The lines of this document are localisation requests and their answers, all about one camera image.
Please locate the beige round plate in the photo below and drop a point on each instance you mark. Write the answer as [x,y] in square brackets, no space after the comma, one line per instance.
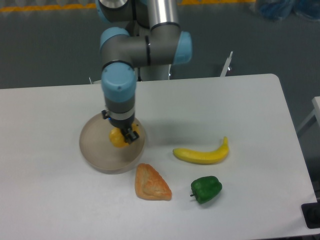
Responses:
[101,154]

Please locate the white table at right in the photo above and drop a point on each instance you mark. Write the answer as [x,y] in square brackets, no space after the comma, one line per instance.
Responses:
[312,118]

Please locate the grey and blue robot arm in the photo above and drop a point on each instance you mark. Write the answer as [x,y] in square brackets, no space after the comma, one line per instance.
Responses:
[122,51]

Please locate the golden triangular pastry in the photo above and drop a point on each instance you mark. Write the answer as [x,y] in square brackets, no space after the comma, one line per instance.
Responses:
[149,184]

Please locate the black device at table edge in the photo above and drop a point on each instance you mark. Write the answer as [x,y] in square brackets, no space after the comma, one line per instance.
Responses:
[311,214]

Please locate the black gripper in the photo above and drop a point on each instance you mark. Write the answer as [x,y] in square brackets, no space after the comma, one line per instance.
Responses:
[122,121]

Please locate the yellow banana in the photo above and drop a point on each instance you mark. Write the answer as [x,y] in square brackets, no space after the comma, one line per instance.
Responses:
[203,157]

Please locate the blue plastic bags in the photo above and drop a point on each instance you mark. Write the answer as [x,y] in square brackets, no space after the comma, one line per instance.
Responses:
[278,10]

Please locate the yellow bell pepper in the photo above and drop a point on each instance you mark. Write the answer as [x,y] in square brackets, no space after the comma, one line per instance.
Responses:
[117,139]

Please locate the green bell pepper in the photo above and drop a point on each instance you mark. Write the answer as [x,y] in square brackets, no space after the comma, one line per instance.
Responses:
[204,189]

